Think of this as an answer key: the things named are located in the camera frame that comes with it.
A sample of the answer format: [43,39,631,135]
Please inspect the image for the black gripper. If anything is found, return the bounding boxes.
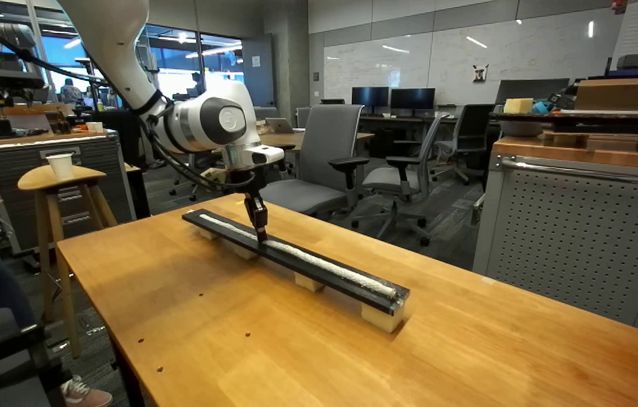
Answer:
[221,164,275,241]

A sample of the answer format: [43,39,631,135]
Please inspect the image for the white rope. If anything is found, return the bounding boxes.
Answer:
[197,211,398,299]

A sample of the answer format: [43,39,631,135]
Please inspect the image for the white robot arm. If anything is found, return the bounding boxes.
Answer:
[59,0,283,239]

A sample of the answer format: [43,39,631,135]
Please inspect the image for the grey office chair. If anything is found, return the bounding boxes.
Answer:
[361,115,445,229]
[260,105,361,214]

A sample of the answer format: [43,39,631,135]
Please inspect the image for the black computer monitors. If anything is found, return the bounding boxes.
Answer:
[351,85,433,115]

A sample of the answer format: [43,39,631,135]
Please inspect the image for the white paper cup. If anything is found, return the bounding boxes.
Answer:
[48,153,74,181]

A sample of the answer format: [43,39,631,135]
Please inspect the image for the wooden stool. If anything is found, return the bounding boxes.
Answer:
[18,164,117,357]

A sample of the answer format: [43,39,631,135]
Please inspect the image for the grey metal tool cabinet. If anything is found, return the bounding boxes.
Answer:
[472,137,638,327]

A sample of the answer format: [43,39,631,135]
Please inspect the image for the long black channel rail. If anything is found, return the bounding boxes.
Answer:
[183,207,410,332]

